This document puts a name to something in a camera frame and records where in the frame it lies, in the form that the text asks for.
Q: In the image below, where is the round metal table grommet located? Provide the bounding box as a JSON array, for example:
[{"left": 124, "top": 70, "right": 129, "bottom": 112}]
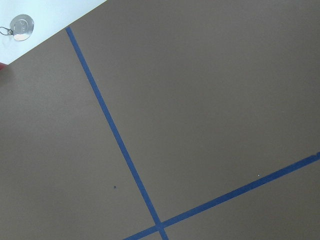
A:
[{"left": 0, "top": 14, "right": 35, "bottom": 42}]

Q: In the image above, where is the red fire extinguisher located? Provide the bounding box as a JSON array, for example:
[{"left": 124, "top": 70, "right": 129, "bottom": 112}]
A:
[{"left": 0, "top": 62, "right": 8, "bottom": 70}]

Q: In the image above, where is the blue tape line crosswise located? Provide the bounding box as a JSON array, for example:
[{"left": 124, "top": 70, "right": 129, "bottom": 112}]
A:
[{"left": 122, "top": 152, "right": 320, "bottom": 240}]

